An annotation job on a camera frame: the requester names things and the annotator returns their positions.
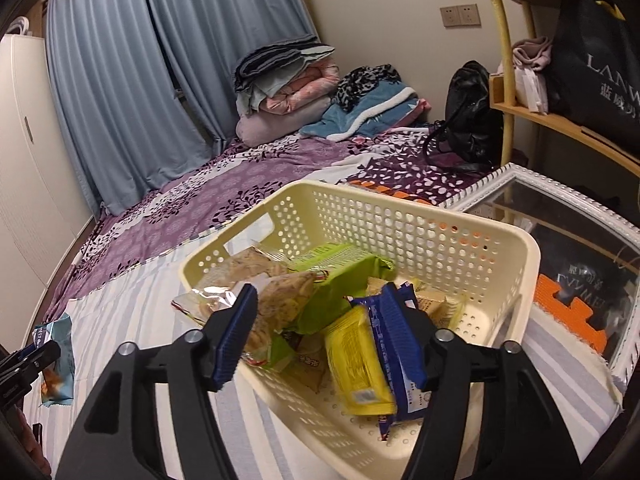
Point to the orange foam puzzle mat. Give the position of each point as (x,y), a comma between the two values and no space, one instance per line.
(574,317)

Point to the black LANWEI shopping bag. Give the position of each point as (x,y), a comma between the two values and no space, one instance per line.
(593,73)

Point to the blue white snack packet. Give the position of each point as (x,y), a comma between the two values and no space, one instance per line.
(411,402)

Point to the pink folded clothes on shelf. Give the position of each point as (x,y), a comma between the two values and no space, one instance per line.
(530,57)

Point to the stack of folded quilts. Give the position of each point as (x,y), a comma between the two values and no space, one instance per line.
(282,87)

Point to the yellow snack packet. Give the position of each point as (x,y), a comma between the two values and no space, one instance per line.
(355,367)

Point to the white wardrobe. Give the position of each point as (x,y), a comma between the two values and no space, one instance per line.
(43,211)

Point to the clear bag of biscuits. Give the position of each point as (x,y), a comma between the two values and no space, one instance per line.
(282,294)

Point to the wall power sockets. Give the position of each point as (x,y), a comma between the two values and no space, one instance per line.
(466,15)

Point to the wooden bamboo shelf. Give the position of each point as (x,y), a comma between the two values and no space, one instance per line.
(503,98)

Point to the striped white blue sheet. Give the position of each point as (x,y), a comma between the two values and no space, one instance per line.
(136,306)

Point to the blue grey curtain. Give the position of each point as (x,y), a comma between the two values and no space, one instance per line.
(144,88)

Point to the purple floral bedspread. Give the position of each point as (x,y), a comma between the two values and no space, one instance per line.
(237,180)

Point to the white framed mirror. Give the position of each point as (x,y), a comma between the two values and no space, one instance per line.
(590,251)

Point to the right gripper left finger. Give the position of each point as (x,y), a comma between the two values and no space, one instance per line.
(116,434)

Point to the green seaweed snack packet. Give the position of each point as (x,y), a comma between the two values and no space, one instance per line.
(344,270)

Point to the black backpack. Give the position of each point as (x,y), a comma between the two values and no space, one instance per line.
(469,139)

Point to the light blue snack packet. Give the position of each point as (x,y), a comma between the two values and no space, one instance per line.
(57,386)

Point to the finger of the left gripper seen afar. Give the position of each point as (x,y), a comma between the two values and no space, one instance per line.
(21,368)

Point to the cream perforated plastic basket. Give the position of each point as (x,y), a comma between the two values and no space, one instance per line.
(489,265)

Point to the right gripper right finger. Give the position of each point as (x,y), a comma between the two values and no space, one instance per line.
(522,432)

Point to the blue folded blanket pile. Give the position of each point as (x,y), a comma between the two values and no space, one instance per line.
(368,101)

